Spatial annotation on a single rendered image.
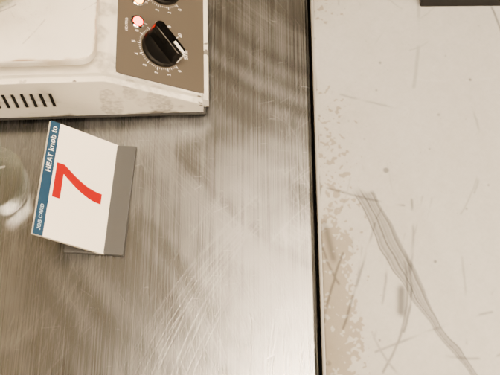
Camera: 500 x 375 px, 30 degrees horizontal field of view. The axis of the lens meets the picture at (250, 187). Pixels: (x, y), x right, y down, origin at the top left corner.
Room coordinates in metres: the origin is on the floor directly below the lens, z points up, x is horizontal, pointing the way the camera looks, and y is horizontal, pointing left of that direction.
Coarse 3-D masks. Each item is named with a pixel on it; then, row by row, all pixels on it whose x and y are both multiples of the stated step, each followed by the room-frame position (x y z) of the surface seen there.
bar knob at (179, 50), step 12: (156, 24) 0.39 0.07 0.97; (144, 36) 0.39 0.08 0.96; (156, 36) 0.38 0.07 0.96; (168, 36) 0.38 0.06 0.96; (144, 48) 0.38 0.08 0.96; (156, 48) 0.38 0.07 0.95; (168, 48) 0.37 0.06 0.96; (180, 48) 0.37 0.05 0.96; (156, 60) 0.37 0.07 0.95; (168, 60) 0.37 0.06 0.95
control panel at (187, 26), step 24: (120, 0) 0.41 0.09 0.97; (144, 0) 0.42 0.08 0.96; (192, 0) 0.43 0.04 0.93; (120, 24) 0.39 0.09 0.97; (144, 24) 0.40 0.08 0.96; (168, 24) 0.40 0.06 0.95; (192, 24) 0.41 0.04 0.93; (120, 48) 0.37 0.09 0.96; (192, 48) 0.39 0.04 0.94; (120, 72) 0.35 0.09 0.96; (144, 72) 0.36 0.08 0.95; (168, 72) 0.36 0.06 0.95; (192, 72) 0.37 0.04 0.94
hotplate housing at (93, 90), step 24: (0, 72) 0.35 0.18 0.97; (24, 72) 0.35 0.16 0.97; (48, 72) 0.35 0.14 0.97; (72, 72) 0.35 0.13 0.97; (96, 72) 0.35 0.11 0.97; (0, 96) 0.34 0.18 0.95; (24, 96) 0.34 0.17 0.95; (48, 96) 0.34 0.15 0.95; (72, 96) 0.34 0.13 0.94; (96, 96) 0.34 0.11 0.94; (120, 96) 0.34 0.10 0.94; (144, 96) 0.34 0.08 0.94; (168, 96) 0.34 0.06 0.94; (192, 96) 0.35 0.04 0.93; (0, 120) 0.35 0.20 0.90
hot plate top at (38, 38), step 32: (32, 0) 0.40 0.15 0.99; (64, 0) 0.40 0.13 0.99; (96, 0) 0.40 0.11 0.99; (0, 32) 0.37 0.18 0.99; (32, 32) 0.37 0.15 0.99; (64, 32) 0.37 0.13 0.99; (96, 32) 0.37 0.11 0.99; (0, 64) 0.35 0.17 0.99; (32, 64) 0.35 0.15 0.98; (64, 64) 0.35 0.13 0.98
